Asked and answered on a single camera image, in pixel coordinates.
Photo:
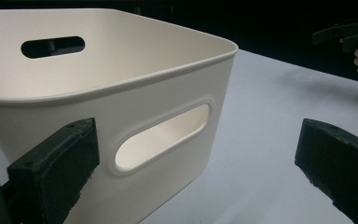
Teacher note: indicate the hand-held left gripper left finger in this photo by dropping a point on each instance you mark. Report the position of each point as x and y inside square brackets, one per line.
[54, 174]

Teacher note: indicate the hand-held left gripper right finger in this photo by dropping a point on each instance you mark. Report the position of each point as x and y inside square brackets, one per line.
[341, 165]

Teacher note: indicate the white plastic storage bin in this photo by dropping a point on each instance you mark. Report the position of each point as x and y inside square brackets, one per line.
[136, 81]

